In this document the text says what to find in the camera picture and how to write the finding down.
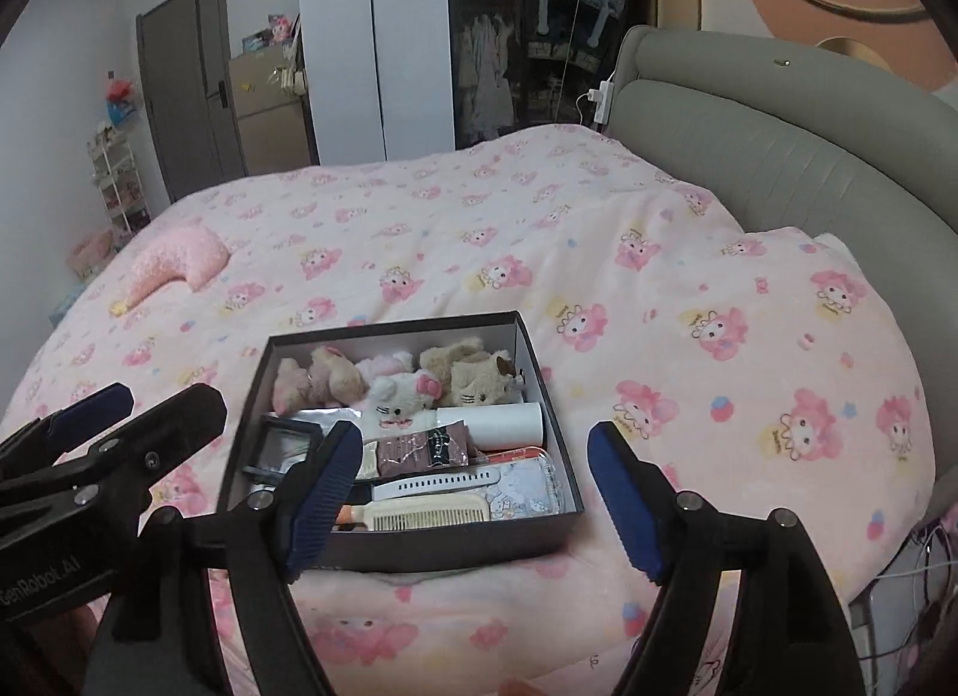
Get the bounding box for beige comb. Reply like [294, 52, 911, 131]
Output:
[362, 493, 493, 534]

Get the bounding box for white shelf rack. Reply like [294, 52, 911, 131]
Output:
[88, 126, 152, 235]

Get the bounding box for grey door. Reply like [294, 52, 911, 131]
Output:
[135, 0, 250, 205]

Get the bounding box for beige cat plush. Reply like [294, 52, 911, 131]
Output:
[449, 350, 530, 411]

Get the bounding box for white power strip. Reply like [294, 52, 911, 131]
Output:
[586, 81, 616, 126]

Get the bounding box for beige pink bear plush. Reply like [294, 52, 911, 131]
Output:
[309, 343, 369, 407]

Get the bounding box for pink cartoon printed blanket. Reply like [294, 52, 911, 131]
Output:
[0, 123, 938, 696]

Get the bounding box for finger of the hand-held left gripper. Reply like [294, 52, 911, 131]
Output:
[0, 382, 136, 477]
[0, 382, 229, 542]

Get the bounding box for brown bear plush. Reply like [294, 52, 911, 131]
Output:
[417, 339, 489, 398]

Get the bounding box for white smartwatch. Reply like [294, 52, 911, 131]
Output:
[369, 466, 502, 504]

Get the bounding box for clear cartoon phone case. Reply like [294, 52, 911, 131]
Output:
[477, 460, 564, 519]

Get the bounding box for dark glass wardrobe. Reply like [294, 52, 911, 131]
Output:
[444, 0, 639, 153]

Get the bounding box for grey padded headboard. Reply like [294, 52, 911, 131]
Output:
[603, 24, 958, 518]

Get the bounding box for white cat plush pink bow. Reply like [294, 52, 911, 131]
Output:
[365, 370, 444, 437]

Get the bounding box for beige cabinet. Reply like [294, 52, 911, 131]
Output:
[228, 41, 317, 175]

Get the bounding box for white roll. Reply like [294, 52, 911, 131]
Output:
[437, 402, 545, 452]

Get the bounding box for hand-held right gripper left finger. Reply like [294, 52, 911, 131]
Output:
[96, 420, 365, 696]

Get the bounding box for mauve packet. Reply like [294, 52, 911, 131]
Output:
[375, 422, 474, 479]

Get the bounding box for black square display box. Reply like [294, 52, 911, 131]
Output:
[241, 417, 325, 485]

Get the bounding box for small pink plush toy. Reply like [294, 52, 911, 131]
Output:
[271, 358, 317, 418]

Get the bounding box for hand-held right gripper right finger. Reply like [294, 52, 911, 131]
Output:
[586, 422, 859, 696]

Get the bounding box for pink basket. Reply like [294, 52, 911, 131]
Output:
[69, 227, 115, 279]

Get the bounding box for plush toys on cabinet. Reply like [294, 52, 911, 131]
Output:
[241, 11, 302, 55]

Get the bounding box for white wardrobe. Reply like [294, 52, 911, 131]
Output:
[295, 0, 459, 168]

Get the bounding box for tangle of cables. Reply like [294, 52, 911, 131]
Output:
[859, 502, 958, 671]

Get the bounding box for pink fluffy moon pillow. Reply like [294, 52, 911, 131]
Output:
[111, 223, 231, 317]

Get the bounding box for pink fluffy plush toy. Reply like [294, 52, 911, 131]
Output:
[354, 350, 418, 384]

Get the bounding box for black cardboard box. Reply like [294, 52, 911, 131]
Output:
[216, 310, 586, 575]

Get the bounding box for silver packet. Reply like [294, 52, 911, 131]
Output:
[287, 407, 369, 432]

